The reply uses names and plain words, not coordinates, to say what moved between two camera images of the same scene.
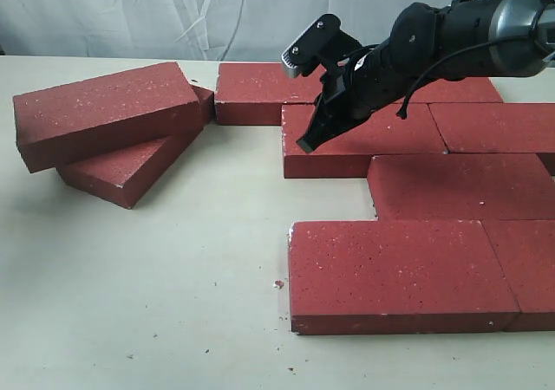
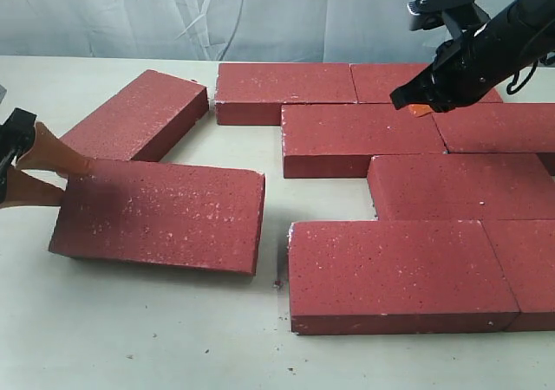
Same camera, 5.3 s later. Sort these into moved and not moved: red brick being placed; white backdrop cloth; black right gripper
Moved: black right gripper
Not moved: red brick being placed; white backdrop cloth
